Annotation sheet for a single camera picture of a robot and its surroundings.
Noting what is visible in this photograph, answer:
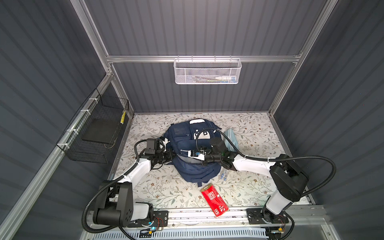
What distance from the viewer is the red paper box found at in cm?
77

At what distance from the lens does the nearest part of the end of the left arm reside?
0.65 m

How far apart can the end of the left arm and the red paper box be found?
0.88 ft
